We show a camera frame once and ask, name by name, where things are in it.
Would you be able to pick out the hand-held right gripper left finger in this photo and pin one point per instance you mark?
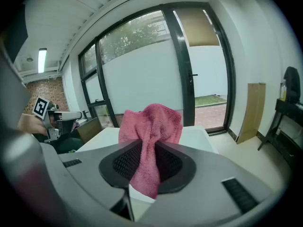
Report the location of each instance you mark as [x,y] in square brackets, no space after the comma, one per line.
[85,171]

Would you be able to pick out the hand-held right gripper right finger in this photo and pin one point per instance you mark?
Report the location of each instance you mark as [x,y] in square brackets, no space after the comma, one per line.
[208,174]

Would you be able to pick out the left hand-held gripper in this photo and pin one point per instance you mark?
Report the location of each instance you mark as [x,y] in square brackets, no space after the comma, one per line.
[41,109]

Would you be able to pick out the white bathtub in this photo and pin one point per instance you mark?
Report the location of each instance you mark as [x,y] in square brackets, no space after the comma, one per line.
[106,138]

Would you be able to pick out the pink cleaning cloth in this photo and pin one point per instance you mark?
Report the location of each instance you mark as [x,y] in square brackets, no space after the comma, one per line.
[154,126]

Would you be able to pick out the person's left forearm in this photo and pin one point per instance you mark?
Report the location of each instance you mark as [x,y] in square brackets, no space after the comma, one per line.
[29,125]

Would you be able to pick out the brown wooden cabinet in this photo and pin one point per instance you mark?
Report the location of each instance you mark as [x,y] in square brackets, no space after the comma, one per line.
[91,131]

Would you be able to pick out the long ceiling light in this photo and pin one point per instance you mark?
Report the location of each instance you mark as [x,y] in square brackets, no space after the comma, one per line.
[42,60]

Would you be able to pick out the tan cardboard sheet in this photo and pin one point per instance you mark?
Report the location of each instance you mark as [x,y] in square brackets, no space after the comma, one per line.
[252,112]

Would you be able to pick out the black-framed window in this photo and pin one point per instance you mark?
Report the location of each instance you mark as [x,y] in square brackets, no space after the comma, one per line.
[142,79]

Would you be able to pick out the black-framed glass door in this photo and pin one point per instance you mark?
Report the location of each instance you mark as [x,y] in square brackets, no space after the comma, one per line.
[208,84]

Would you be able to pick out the yellow plastic bottle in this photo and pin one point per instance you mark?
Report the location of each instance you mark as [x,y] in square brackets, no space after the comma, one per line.
[283,92]

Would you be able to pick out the black bag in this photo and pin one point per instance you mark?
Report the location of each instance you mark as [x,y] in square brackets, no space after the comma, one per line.
[292,84]

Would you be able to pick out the brown roller blind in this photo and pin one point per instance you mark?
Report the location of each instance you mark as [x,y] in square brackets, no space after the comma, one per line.
[198,27]

